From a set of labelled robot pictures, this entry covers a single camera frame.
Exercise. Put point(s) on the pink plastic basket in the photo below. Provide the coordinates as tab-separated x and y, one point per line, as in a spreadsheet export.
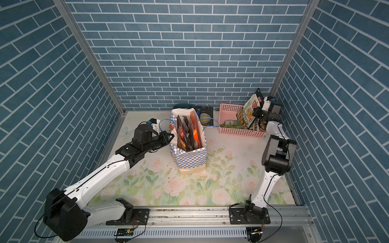
228	112

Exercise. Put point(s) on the aluminium left corner post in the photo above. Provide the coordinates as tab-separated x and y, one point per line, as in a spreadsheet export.
80	38

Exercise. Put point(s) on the dark maroon condiment packet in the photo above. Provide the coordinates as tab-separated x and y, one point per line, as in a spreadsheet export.
189	134

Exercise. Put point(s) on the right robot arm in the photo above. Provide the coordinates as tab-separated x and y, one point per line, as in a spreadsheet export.
278	154

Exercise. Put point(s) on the green condiment packet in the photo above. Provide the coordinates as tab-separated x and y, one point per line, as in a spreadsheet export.
233	124

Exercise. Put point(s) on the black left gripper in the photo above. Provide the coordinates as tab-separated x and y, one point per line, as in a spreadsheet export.
165	141

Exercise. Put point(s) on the black red condiment packet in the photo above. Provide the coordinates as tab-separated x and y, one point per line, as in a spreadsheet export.
182	141

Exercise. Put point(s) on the teal plastic bin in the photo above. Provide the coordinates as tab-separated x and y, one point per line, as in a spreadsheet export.
183	106

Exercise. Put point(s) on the green circuit board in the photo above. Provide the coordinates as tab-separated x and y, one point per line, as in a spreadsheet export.
124	232

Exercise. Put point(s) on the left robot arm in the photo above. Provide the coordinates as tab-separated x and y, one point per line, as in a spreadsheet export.
67	212

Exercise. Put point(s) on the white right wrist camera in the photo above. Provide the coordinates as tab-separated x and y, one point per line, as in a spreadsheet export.
267	102

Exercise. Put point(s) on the orange condiment packet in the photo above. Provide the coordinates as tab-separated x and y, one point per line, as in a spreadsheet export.
196	140

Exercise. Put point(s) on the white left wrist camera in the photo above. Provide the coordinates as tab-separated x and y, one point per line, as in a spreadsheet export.
154	123

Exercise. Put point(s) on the aluminium corner post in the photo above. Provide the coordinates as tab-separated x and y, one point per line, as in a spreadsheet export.
80	38
300	31

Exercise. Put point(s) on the cream yellow condiment packet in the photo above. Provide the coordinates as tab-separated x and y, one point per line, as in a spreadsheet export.
245	116

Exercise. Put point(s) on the aluminium right corner post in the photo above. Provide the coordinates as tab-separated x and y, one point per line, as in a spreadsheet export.
300	31

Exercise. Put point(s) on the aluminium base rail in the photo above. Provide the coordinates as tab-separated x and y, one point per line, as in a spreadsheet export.
215	216

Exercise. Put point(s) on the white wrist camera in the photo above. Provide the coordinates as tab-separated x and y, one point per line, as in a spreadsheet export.
267	102
154	123

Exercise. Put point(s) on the blue checkered paper bag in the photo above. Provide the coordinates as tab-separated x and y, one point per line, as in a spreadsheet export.
188	162

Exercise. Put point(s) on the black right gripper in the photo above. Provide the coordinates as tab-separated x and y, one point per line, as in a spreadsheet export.
256	111

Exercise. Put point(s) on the dark brown condiment packet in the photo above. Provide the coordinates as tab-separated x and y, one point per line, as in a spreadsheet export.
259	125

